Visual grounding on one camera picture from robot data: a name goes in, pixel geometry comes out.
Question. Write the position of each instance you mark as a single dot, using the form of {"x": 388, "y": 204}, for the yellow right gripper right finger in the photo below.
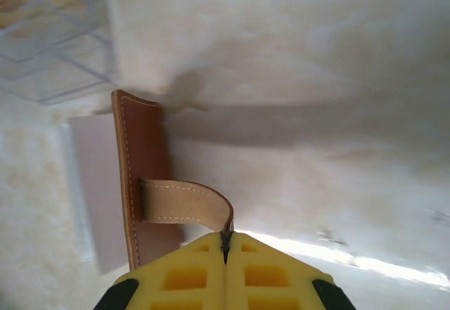
{"x": 267, "y": 278}

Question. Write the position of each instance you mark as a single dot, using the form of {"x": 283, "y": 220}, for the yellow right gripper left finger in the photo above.
{"x": 183, "y": 278}

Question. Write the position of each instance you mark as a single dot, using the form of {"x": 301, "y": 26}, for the silver VIP card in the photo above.
{"x": 95, "y": 183}

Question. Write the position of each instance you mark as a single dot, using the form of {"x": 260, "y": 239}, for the brown leather card holder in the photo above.
{"x": 144, "y": 148}

